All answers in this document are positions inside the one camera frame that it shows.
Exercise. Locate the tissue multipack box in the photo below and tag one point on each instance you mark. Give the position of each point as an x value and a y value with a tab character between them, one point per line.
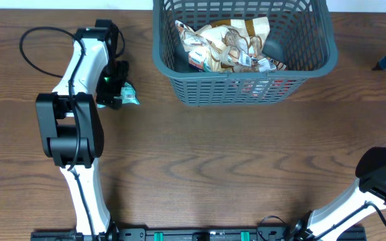
200	59

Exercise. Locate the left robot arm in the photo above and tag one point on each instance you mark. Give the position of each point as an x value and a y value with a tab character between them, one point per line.
71	130

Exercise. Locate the orange pasta packet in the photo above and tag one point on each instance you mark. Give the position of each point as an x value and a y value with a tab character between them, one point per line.
276	65

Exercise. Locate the teal snack packet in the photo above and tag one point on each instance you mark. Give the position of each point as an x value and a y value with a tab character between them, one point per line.
129	95

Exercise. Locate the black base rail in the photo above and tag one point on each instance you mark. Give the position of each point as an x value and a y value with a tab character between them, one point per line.
355	233

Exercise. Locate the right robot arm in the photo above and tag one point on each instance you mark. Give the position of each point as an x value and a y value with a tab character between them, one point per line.
365	196

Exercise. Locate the grey plastic basket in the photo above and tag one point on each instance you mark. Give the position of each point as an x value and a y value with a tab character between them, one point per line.
301	37

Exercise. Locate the beige snack bag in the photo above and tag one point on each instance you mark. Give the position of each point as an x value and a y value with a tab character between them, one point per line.
258	30
191	40

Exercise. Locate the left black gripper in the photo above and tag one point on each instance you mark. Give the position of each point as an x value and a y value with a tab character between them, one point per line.
104	86

